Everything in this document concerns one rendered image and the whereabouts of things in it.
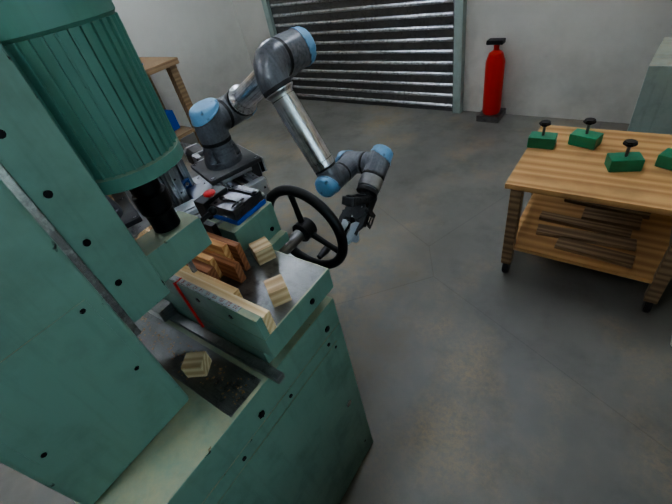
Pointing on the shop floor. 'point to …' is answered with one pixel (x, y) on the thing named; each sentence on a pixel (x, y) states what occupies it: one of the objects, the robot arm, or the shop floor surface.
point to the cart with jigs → (595, 203)
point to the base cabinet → (304, 438)
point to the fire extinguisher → (493, 84)
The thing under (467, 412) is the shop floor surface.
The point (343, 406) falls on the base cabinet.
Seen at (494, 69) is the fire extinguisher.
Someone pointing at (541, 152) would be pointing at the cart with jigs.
